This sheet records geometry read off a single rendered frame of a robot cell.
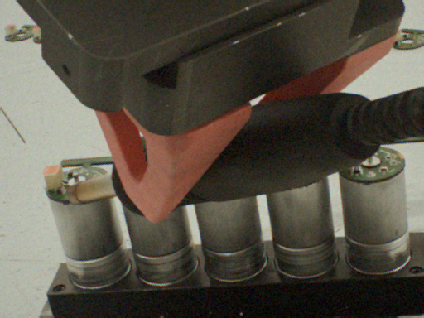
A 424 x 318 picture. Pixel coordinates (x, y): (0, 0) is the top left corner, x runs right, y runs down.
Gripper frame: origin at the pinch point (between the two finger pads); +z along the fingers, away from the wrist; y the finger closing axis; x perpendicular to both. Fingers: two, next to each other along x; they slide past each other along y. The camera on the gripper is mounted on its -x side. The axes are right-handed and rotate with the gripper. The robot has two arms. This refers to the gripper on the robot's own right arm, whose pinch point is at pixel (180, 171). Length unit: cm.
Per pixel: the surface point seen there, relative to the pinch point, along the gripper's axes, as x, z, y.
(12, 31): -36.6, 28.8, -13.9
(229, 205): -1.6, 6.2, -4.2
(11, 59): -32.3, 27.2, -11.5
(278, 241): 0.0, 7.5, -5.5
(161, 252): -2.6, 8.8, -2.1
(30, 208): -13.4, 18.0, -2.4
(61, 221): -5.7, 8.5, 0.4
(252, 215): -1.2, 6.9, -5.1
